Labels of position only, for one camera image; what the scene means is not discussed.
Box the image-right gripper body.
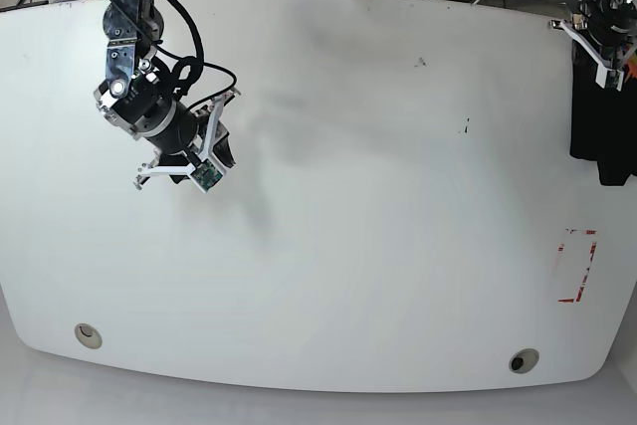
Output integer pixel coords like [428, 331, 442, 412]
[548, 13, 636, 72]

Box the red tape rectangle marking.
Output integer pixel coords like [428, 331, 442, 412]
[551, 229, 598, 304]

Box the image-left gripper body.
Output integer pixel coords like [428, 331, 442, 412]
[133, 88, 240, 190]

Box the black t-shirt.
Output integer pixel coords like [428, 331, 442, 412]
[569, 45, 636, 186]

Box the right table grommet hole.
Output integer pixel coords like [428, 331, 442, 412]
[509, 348, 539, 374]

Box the table grommet hole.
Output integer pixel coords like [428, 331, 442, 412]
[509, 348, 539, 374]
[74, 323, 103, 350]

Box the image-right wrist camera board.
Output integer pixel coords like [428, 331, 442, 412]
[595, 65, 625, 92]

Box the left table grommet hole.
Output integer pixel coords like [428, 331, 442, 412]
[74, 323, 103, 350]

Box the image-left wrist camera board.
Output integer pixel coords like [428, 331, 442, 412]
[189, 159, 223, 193]

